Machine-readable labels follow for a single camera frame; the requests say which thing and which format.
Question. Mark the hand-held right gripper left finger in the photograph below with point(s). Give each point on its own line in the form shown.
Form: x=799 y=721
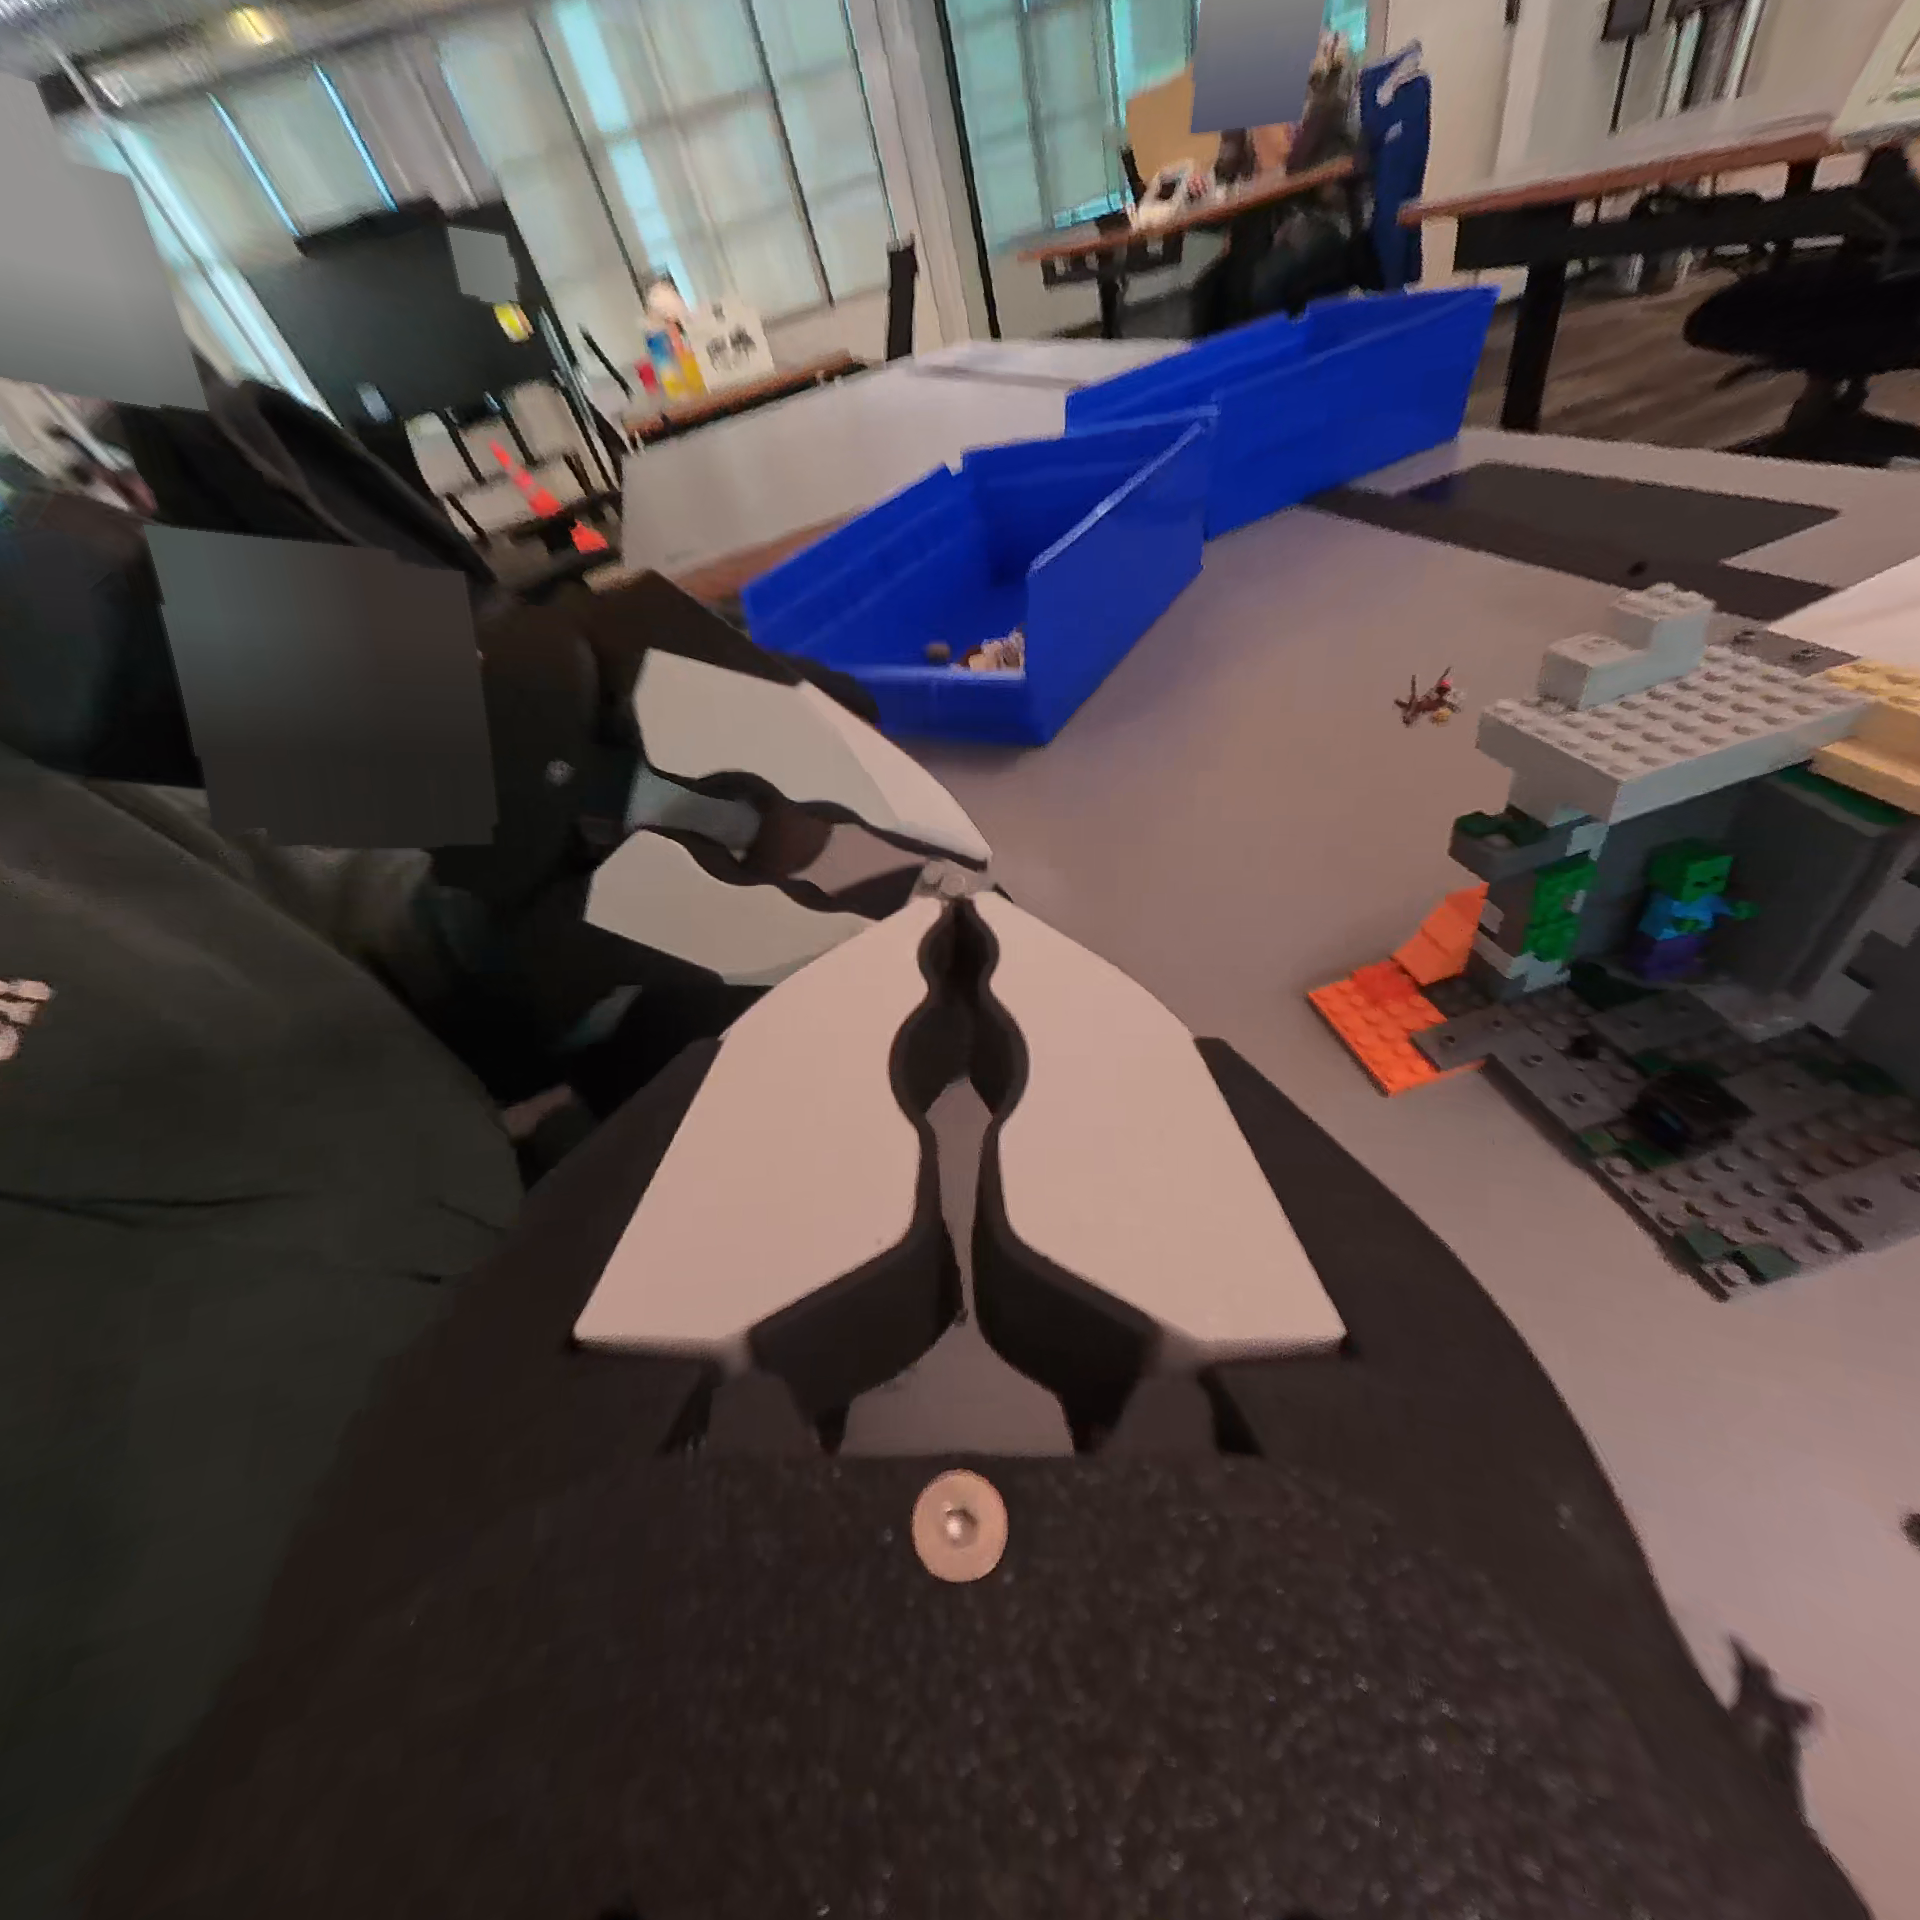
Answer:
x=751 y=1201

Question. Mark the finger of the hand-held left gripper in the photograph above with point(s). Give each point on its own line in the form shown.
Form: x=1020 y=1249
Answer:
x=780 y=721
x=691 y=914

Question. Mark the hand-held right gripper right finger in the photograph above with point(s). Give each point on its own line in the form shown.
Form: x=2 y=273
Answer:
x=1171 y=1201

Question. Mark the small heap of toy bricks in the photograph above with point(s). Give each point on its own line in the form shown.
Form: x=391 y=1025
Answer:
x=983 y=653

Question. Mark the blue plastic bin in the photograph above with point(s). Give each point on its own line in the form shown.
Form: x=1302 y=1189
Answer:
x=1348 y=390
x=974 y=569

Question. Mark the person's left forearm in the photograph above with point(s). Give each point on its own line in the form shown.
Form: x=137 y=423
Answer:
x=299 y=914

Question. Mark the grey desk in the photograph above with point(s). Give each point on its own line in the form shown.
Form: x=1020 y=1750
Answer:
x=1275 y=840

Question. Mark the wooden background desk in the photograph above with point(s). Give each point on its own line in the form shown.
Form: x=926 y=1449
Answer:
x=1124 y=224

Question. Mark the wood-edged background desk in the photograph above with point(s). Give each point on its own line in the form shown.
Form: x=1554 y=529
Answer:
x=1622 y=173

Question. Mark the orange traffic cone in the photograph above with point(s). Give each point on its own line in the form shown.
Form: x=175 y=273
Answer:
x=578 y=533

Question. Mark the white wood-edged table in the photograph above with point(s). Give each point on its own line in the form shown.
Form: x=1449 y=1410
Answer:
x=839 y=434

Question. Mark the white product box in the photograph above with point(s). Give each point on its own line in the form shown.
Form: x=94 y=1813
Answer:
x=735 y=341

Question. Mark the black screen on stand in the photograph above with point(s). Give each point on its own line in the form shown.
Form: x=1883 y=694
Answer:
x=376 y=317

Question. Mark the green toy zombie figure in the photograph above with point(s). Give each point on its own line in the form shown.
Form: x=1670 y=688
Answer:
x=1687 y=901

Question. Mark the toy brick building model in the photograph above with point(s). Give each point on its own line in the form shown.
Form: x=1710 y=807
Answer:
x=1651 y=735

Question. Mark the blue jacket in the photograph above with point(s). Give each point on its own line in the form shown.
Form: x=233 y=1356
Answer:
x=1395 y=166

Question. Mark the black office chair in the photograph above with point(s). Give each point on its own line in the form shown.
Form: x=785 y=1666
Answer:
x=1800 y=330

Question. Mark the open instruction booklet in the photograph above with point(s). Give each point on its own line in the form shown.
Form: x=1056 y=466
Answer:
x=1891 y=89

